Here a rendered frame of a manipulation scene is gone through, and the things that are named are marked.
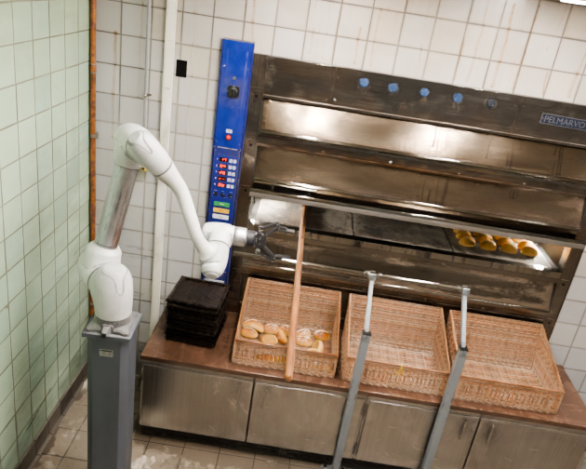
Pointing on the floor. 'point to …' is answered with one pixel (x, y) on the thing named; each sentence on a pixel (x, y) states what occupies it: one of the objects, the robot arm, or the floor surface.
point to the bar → (366, 352)
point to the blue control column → (232, 111)
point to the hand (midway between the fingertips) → (289, 244)
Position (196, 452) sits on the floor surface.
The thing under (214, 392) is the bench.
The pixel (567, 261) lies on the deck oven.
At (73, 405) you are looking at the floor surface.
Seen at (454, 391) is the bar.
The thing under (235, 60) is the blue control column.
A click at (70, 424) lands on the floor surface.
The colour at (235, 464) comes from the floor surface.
